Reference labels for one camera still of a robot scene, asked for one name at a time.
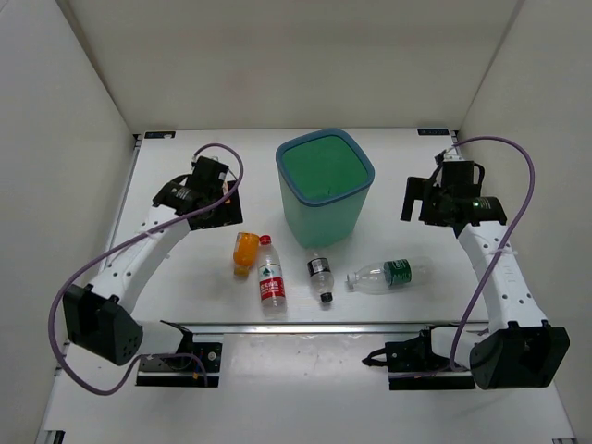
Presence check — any black label small bottle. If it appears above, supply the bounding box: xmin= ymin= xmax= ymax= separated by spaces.
xmin=306 ymin=251 xmax=334 ymax=304

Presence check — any green bin with blue rim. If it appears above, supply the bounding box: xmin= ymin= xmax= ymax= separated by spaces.
xmin=276 ymin=129 xmax=375 ymax=249

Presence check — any green label clear bottle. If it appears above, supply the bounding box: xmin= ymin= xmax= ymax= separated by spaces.
xmin=346 ymin=256 xmax=434 ymax=294

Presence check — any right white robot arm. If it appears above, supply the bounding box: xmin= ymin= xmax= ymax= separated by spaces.
xmin=401 ymin=154 xmax=570 ymax=389

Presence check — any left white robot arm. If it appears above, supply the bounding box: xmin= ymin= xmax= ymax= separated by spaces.
xmin=63 ymin=156 xmax=242 ymax=370

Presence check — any right blue corner sticker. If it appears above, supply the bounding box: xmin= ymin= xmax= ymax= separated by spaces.
xmin=417 ymin=128 xmax=450 ymax=136

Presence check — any red label water bottle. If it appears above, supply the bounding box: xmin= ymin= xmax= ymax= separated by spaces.
xmin=256 ymin=235 xmax=287 ymax=316

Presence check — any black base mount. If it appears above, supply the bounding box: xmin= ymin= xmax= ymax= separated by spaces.
xmin=135 ymin=334 xmax=223 ymax=389
xmin=362 ymin=328 xmax=475 ymax=391

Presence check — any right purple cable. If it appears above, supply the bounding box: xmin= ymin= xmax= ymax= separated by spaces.
xmin=449 ymin=135 xmax=537 ymax=372

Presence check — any orange juice bottle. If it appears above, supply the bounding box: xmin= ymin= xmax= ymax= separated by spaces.
xmin=233 ymin=232 xmax=260 ymax=278

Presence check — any aluminium table rail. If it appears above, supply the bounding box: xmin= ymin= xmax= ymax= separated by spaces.
xmin=159 ymin=320 xmax=491 ymax=337

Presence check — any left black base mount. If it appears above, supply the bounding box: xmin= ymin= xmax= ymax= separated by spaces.
xmin=135 ymin=334 xmax=223 ymax=389

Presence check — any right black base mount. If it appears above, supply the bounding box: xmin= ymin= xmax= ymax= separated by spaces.
xmin=362 ymin=328 xmax=475 ymax=391

